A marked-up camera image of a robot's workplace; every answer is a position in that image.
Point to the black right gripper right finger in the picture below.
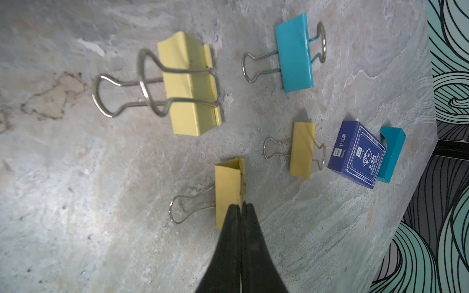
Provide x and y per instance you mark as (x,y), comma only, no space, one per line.
(258,273)

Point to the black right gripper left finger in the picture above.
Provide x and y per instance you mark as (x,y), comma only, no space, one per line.
(223,275)

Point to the yellow binder clip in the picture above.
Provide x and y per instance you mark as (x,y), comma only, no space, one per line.
(228,189)
(176,82)
(303,144)

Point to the teal binder clip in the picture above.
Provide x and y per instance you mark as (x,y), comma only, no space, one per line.
(297,51)

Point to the teal small box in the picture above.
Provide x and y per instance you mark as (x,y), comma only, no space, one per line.
(395,138)

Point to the black vertical frame post right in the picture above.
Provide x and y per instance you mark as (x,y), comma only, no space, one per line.
(452,149)

